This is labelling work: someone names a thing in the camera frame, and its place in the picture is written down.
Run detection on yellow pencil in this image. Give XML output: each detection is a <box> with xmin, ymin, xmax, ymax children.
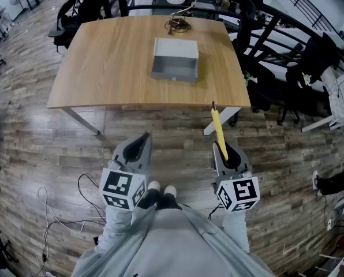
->
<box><xmin>211</xmin><ymin>100</ymin><xmax>229</xmax><ymax>162</ymax></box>

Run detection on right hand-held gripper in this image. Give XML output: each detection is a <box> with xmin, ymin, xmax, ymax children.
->
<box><xmin>212</xmin><ymin>141</ymin><xmax>261</xmax><ymax>213</ymax></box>

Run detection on black floor cable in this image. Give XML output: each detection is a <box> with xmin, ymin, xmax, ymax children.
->
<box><xmin>77</xmin><ymin>173</ymin><xmax>107</xmax><ymax>224</ymax></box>

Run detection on person's grey hoodie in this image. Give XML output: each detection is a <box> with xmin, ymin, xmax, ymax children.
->
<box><xmin>70</xmin><ymin>203</ymin><xmax>276</xmax><ymax>277</ymax></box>

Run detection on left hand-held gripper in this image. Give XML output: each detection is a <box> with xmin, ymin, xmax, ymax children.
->
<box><xmin>99</xmin><ymin>132</ymin><xmax>154</xmax><ymax>212</ymax></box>

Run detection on white table leg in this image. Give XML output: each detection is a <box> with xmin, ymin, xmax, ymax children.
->
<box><xmin>61</xmin><ymin>107</ymin><xmax>102</xmax><ymax>136</ymax></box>
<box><xmin>203</xmin><ymin>107</ymin><xmax>242</xmax><ymax>136</ymax></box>

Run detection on person's right forearm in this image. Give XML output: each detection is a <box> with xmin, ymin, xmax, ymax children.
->
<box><xmin>221</xmin><ymin>209</ymin><xmax>251</xmax><ymax>254</ymax></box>

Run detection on wooden table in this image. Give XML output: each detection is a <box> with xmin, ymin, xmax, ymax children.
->
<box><xmin>98</xmin><ymin>0</ymin><xmax>344</xmax><ymax>79</ymax></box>

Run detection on small green plant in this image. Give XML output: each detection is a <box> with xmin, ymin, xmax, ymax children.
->
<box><xmin>243</xmin><ymin>70</ymin><xmax>258</xmax><ymax>85</ymax></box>

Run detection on black wall railing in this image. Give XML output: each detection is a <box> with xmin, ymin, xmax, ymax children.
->
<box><xmin>268</xmin><ymin>0</ymin><xmax>338</xmax><ymax>35</ymax></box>

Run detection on person's left forearm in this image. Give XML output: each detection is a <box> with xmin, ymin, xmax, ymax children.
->
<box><xmin>95</xmin><ymin>203</ymin><xmax>136</xmax><ymax>255</ymax></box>

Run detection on thin black cable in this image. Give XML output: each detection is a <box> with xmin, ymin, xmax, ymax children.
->
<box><xmin>207</xmin><ymin>203</ymin><xmax>222</xmax><ymax>220</ymax></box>

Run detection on person's black trousers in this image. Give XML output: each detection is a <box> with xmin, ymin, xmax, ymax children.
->
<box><xmin>137</xmin><ymin>188</ymin><xmax>184</xmax><ymax>211</ymax></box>

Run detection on grey drawer box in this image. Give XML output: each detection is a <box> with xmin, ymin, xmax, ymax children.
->
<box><xmin>151</xmin><ymin>37</ymin><xmax>200</xmax><ymax>84</ymax></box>

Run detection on white floor cable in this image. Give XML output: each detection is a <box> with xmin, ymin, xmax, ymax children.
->
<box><xmin>37</xmin><ymin>185</ymin><xmax>107</xmax><ymax>261</ymax></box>

